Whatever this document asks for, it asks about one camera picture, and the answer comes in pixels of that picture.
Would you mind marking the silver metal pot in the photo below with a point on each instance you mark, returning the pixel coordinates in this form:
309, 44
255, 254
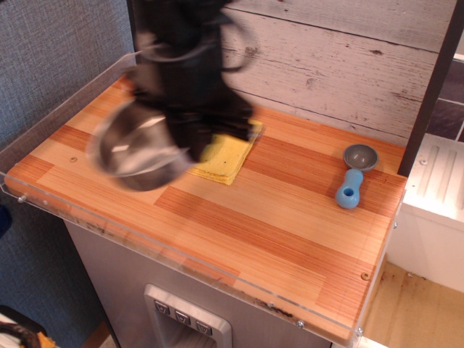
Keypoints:
134, 146

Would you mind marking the blue and grey spoon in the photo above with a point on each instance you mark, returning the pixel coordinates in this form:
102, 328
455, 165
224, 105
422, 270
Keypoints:
359, 158

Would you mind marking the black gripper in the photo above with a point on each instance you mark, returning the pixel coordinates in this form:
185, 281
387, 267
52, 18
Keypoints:
195, 99

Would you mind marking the yellow object at corner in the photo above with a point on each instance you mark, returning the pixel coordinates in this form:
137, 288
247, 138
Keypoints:
37, 340

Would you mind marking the silver dispenser panel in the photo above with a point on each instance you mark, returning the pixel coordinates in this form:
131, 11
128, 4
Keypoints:
180, 323

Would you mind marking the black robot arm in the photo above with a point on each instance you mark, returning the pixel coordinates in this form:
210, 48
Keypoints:
183, 29

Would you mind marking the yellow folded cloth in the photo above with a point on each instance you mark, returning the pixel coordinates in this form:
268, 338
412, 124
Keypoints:
222, 160

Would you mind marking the dark right frame post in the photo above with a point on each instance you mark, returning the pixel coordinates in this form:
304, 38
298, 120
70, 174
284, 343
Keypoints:
438, 77

